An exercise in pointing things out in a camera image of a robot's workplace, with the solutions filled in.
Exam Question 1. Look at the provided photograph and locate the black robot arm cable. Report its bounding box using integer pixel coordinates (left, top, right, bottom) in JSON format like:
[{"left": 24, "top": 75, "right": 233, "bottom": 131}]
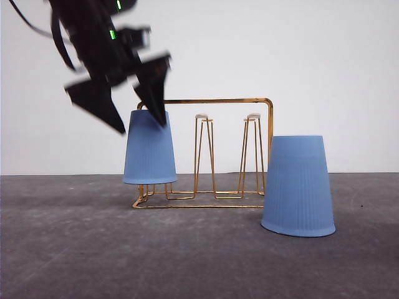
[{"left": 9, "top": 0, "right": 78, "bottom": 72}]

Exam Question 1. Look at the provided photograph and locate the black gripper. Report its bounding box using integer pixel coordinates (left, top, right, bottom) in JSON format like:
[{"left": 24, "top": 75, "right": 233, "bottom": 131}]
[{"left": 47, "top": 0, "right": 171, "bottom": 135}]

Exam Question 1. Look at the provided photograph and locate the blue ribbed cup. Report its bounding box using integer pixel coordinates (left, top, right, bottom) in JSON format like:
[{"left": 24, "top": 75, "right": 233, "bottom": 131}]
[
  {"left": 123, "top": 110, "right": 177, "bottom": 184},
  {"left": 261, "top": 135, "right": 336, "bottom": 237}
]

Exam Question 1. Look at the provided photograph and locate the gold wire cup rack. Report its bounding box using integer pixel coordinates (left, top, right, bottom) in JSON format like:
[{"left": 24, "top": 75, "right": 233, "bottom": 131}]
[{"left": 133, "top": 98, "right": 274, "bottom": 209}]

